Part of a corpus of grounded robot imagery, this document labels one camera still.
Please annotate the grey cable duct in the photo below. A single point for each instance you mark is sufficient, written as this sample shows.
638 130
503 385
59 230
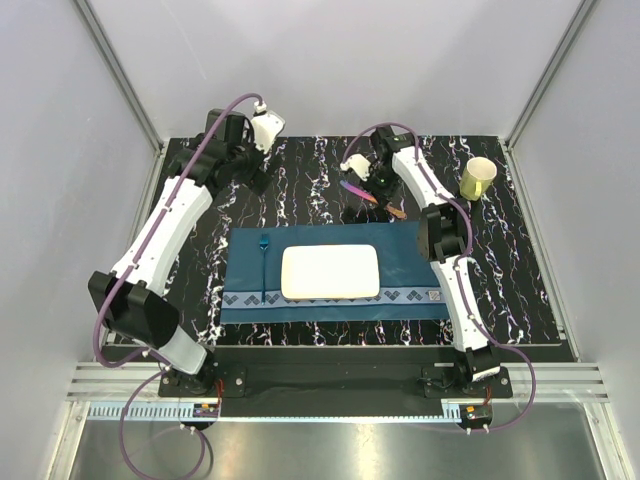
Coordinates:
195 412

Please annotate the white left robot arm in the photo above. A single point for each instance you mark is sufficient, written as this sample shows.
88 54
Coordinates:
129 298

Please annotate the aluminium front rail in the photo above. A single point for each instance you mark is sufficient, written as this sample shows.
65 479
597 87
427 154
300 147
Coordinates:
555 382

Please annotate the right aluminium frame post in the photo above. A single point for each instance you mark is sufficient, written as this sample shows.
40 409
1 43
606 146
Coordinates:
568 39

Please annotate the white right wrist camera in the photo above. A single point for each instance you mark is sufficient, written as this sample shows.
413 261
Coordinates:
357 164

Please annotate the blue patterned cloth placemat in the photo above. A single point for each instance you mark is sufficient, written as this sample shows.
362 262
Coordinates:
409 288

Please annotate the left aluminium frame post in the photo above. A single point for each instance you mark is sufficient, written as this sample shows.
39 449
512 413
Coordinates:
107 53

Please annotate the white rectangular plate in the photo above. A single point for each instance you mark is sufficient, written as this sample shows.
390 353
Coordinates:
330 272

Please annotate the pink orange knife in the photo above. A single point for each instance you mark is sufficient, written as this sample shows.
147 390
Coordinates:
399 214

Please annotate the yellow mug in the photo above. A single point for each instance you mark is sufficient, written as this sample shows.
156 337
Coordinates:
478 174

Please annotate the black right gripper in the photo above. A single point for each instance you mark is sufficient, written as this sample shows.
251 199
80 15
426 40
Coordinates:
383 196

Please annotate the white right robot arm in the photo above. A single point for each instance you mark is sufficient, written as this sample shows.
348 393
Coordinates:
445 238

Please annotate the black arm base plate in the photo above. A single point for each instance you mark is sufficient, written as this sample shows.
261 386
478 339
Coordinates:
432 371

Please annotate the aluminium frame post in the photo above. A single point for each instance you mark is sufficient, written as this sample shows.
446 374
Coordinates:
568 39
107 53

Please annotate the blue small fork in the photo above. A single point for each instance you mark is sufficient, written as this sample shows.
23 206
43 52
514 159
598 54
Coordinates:
264 243

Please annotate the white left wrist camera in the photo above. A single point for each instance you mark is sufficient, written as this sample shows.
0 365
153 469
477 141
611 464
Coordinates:
267 126

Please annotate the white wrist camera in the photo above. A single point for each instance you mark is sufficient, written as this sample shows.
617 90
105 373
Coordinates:
357 164
267 126

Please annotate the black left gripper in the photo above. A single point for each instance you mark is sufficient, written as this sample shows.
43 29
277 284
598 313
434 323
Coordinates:
257 179

